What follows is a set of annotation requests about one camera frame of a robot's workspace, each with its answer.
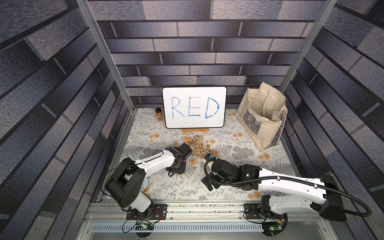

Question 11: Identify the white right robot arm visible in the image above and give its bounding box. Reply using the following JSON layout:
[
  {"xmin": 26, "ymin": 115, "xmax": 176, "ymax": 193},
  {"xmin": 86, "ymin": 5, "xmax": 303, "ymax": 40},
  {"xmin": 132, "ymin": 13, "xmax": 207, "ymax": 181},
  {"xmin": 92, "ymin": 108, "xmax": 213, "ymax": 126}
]
[{"xmin": 202, "ymin": 154, "xmax": 347, "ymax": 222}]

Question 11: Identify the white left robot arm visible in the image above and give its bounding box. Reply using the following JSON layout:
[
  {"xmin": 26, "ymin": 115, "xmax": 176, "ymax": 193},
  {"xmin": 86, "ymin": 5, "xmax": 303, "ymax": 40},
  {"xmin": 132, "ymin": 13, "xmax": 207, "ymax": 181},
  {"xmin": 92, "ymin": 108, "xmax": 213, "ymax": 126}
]
[{"xmin": 103, "ymin": 143, "xmax": 192, "ymax": 214}]

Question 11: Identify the wooden whiteboard stand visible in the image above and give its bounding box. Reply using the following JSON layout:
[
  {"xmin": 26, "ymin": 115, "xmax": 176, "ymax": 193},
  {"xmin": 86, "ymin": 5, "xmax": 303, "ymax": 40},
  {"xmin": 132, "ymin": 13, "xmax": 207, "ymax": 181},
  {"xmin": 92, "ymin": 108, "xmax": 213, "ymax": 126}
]
[{"xmin": 182, "ymin": 128, "xmax": 209, "ymax": 135}]

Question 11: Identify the small brown spice jar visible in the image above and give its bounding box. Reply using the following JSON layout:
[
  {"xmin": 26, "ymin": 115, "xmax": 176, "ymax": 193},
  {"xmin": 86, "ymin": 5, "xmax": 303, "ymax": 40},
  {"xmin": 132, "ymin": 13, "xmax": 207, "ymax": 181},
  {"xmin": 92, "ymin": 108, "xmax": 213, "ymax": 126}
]
[{"xmin": 155, "ymin": 108, "xmax": 164, "ymax": 121}]

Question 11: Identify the whiteboard with RED writing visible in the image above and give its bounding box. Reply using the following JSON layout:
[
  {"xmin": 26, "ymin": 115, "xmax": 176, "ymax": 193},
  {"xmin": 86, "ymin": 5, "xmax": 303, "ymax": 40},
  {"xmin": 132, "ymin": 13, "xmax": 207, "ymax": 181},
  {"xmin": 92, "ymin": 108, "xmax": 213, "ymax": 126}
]
[{"xmin": 162, "ymin": 87, "xmax": 227, "ymax": 129}]

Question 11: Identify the beige canvas tote bag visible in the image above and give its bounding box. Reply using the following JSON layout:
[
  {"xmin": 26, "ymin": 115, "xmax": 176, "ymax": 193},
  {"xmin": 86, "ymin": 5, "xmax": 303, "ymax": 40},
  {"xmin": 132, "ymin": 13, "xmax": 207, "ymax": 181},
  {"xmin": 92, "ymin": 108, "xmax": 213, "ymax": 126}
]
[{"xmin": 236, "ymin": 82, "xmax": 288, "ymax": 151}]

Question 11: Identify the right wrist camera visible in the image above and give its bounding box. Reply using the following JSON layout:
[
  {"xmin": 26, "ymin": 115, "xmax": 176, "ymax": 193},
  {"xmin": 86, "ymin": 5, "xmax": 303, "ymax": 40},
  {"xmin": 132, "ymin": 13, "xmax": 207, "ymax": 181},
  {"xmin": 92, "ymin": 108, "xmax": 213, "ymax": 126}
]
[{"xmin": 204, "ymin": 153, "xmax": 217, "ymax": 161}]

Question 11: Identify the aluminium rail base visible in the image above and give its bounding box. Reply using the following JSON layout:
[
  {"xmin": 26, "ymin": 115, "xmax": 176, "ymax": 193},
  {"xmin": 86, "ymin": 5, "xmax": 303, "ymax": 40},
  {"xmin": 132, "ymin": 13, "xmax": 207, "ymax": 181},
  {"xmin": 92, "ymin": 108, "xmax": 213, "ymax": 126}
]
[{"xmin": 83, "ymin": 199, "xmax": 334, "ymax": 240}]

